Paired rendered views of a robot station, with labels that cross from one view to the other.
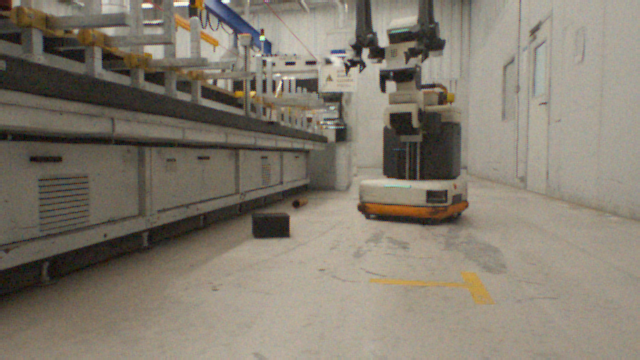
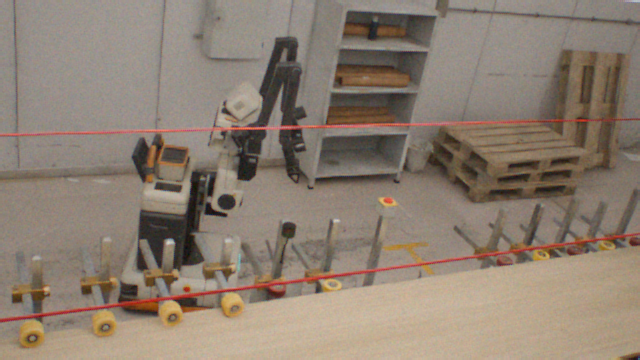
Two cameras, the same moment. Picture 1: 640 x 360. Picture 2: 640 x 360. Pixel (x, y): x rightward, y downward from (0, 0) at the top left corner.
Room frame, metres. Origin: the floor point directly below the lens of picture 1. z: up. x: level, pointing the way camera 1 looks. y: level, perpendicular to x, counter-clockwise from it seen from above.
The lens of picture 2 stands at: (5.05, 2.41, 2.68)
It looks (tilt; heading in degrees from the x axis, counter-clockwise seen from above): 27 degrees down; 229
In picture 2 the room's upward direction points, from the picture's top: 11 degrees clockwise
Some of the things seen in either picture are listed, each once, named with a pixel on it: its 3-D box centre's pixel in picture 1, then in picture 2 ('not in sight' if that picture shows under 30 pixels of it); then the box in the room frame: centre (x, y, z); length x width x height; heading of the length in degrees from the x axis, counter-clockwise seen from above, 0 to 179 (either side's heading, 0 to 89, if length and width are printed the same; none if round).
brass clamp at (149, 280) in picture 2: not in sight; (161, 276); (3.99, 0.29, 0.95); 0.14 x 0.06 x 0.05; 170
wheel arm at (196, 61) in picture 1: (153, 64); (545, 245); (1.78, 0.64, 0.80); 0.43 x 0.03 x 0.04; 80
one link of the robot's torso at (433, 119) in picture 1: (415, 123); (220, 193); (3.18, -0.66, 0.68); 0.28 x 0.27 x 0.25; 58
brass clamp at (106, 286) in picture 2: not in sight; (98, 284); (4.23, 0.24, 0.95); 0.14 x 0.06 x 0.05; 170
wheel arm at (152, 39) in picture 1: (113, 42); (578, 237); (1.54, 0.69, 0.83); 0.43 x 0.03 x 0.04; 80
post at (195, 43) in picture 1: (195, 67); (492, 246); (2.24, 0.60, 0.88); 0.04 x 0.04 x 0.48; 80
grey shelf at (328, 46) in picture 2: not in sight; (361, 92); (1.31, -1.67, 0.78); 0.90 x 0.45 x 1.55; 170
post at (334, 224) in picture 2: (259, 89); (326, 262); (3.23, 0.43, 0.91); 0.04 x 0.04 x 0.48; 80
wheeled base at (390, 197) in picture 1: (414, 195); (183, 268); (3.35, -0.70, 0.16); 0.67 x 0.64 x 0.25; 147
